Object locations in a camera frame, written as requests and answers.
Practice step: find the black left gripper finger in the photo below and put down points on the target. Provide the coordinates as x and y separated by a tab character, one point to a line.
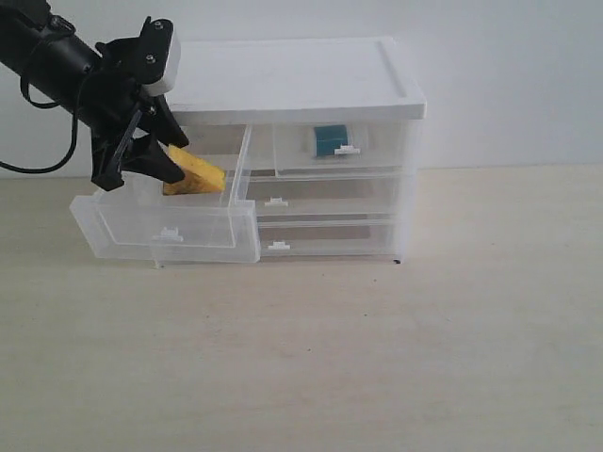
145	156
158	120

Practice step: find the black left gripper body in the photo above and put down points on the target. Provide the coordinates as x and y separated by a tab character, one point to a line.
113	106

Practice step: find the yellow wedge sponge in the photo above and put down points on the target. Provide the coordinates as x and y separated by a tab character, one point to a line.
201	177

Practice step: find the white capped blue bottle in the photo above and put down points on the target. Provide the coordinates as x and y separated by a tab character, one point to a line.
332	140

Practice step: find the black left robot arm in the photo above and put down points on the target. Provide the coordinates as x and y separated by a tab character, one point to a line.
42	48

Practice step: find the clear bottom wide drawer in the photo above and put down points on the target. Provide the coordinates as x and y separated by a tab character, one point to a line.
332	238

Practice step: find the clear wide drawer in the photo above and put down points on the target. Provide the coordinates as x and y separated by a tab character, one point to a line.
277	200
332	238

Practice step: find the white plastic drawer cabinet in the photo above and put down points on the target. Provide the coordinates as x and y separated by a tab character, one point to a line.
304	81

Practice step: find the clear middle wide drawer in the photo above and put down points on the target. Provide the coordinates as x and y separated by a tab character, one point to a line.
277	200

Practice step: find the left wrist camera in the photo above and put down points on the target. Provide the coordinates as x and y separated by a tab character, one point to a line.
159	53

